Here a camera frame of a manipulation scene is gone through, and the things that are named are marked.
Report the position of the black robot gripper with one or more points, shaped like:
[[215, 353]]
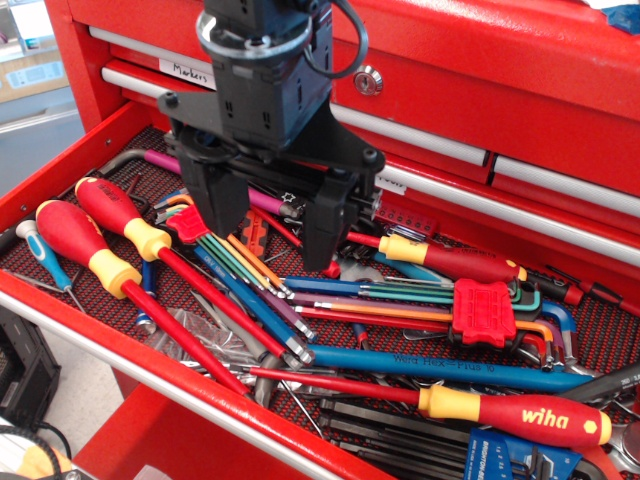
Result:
[[274, 105]]

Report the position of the violet magenta large Allen key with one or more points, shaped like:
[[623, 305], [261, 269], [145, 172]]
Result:
[[262, 200]]

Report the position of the red hex key holder left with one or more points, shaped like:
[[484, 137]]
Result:
[[188, 224]]

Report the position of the red hex key holder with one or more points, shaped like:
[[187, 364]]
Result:
[[482, 313], [188, 224]]

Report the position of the long blue hex key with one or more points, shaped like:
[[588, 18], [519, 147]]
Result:
[[274, 325]]

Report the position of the large blue Wera hex key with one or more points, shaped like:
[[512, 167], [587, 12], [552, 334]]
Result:
[[448, 369]]

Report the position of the red hex key holder right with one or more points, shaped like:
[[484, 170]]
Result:
[[482, 313]]

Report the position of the blue Brighton hex key holder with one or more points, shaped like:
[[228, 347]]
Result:
[[493, 456]]

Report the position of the red yellow screwdriver back right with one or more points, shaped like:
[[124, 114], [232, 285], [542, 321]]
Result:
[[455, 263]]

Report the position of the red bit holder strip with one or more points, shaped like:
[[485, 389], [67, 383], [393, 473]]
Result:
[[407, 223]]

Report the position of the silver cabinet lock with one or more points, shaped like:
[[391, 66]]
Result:
[[368, 81]]

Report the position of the red yellow screwdriver far left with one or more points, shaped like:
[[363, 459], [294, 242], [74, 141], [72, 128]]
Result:
[[72, 233]]

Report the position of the open red drawer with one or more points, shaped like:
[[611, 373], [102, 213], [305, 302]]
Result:
[[579, 228]]

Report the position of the small blue white screwdriver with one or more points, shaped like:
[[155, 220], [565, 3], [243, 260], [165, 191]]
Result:
[[45, 256]]

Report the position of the red tool cabinet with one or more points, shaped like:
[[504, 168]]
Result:
[[474, 84]]

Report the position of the black box on floor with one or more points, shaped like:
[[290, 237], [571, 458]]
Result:
[[29, 372]]

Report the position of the black red precision screwdriver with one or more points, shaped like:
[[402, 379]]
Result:
[[572, 290]]

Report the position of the red yellow Wiha screwdriver front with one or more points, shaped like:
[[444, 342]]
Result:
[[550, 420]]

